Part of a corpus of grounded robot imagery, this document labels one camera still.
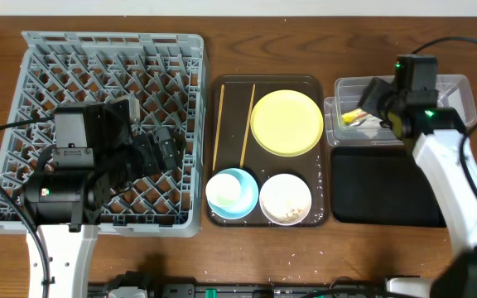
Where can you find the white cup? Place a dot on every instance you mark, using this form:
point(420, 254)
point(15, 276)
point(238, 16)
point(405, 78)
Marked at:
point(223, 190)

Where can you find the yellow plate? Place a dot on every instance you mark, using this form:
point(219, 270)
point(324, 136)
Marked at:
point(286, 123)

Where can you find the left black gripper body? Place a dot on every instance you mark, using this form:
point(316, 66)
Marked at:
point(146, 151)

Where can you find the white bowl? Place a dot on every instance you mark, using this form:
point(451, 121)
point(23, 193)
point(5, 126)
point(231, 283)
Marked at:
point(285, 199)

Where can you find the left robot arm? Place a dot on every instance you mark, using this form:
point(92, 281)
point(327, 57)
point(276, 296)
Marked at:
point(94, 158)

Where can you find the yellow green snack wrapper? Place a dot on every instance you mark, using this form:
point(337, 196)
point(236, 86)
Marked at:
point(355, 117)

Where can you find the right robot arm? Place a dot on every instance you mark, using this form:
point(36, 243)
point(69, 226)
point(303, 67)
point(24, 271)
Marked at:
point(438, 142)

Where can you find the clear plastic bin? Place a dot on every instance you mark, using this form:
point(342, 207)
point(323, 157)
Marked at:
point(454, 91)

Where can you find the white tissue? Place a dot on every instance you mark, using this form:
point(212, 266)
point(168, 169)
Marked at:
point(372, 122)

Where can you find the grey dishwasher rack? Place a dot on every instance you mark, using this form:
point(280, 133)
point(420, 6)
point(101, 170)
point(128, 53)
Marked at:
point(166, 72)

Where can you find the black waste tray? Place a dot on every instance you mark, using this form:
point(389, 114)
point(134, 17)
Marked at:
point(381, 185)

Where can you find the blue bowl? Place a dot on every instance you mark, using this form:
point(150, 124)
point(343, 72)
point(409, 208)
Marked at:
point(248, 198)

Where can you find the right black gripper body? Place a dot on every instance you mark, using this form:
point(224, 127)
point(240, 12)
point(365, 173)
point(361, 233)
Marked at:
point(378, 98)

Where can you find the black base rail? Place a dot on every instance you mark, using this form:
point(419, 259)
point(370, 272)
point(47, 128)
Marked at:
point(170, 287)

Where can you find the dark brown serving tray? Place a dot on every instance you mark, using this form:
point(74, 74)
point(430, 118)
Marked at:
point(261, 164)

